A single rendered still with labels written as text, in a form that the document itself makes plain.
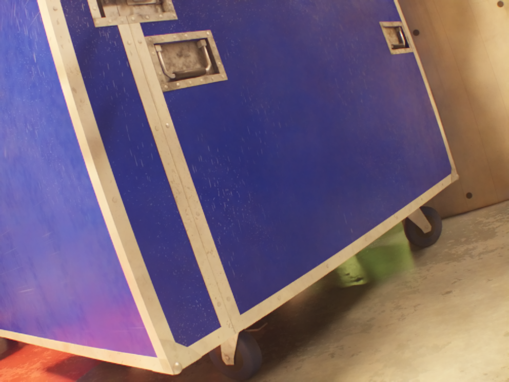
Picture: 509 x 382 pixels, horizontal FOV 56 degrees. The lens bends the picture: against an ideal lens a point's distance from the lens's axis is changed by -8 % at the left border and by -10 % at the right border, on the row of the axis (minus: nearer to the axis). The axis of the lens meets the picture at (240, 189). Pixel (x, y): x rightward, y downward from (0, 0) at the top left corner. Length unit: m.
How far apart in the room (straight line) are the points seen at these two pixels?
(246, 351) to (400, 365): 0.31
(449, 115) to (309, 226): 0.98
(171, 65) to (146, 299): 0.40
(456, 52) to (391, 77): 0.48
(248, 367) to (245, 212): 0.34
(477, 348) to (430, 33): 1.24
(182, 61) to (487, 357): 0.73
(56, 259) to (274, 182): 0.44
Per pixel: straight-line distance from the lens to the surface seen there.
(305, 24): 1.21
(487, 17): 1.91
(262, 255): 0.93
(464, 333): 1.00
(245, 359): 1.06
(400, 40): 1.64
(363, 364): 1.00
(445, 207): 1.93
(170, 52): 0.93
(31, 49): 0.89
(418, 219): 1.60
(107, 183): 0.76
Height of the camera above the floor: 0.43
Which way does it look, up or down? 3 degrees down
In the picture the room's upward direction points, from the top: 19 degrees counter-clockwise
